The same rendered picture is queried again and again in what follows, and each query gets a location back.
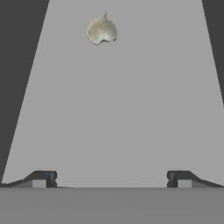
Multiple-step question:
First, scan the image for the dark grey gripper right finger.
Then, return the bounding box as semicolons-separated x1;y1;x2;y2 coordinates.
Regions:
166;170;224;189

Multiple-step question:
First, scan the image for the pale garlic bulb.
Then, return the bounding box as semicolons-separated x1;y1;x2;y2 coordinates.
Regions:
86;10;119;46

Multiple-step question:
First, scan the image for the grey fridge drawer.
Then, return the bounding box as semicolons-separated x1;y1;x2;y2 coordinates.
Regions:
1;0;224;189

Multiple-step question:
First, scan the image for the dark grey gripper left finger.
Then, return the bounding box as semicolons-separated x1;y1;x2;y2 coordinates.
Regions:
0;170;58;189

